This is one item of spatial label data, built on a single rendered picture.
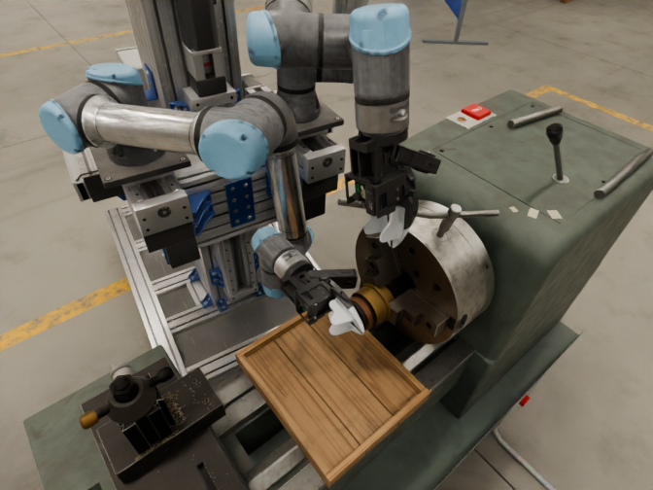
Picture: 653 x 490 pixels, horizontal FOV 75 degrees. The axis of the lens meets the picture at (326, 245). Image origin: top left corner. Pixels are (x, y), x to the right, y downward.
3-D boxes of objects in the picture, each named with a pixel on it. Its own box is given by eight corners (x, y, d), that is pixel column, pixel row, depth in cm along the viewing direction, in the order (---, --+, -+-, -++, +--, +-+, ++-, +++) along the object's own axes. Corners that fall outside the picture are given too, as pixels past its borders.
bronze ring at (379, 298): (372, 269, 94) (341, 289, 89) (403, 296, 89) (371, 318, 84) (367, 296, 100) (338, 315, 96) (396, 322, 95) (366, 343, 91)
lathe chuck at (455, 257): (367, 257, 120) (402, 178, 95) (448, 344, 108) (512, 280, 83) (343, 271, 115) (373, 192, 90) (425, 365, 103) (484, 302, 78)
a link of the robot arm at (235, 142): (93, 124, 107) (291, 151, 91) (47, 155, 97) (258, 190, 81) (72, 77, 99) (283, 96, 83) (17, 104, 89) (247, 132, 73)
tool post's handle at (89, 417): (110, 404, 70) (105, 398, 69) (115, 415, 69) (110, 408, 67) (82, 421, 68) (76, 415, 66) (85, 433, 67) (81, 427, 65)
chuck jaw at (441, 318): (422, 278, 95) (465, 311, 88) (418, 293, 98) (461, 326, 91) (387, 302, 90) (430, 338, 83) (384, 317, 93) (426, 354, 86)
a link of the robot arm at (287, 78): (277, 73, 133) (275, 26, 124) (320, 74, 134) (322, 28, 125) (275, 89, 125) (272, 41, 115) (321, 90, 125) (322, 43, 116)
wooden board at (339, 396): (329, 302, 119) (330, 294, 116) (427, 400, 100) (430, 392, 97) (236, 362, 105) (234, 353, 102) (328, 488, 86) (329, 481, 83)
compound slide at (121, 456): (202, 378, 91) (198, 366, 87) (226, 415, 85) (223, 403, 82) (104, 439, 81) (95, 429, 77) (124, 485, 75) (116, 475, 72)
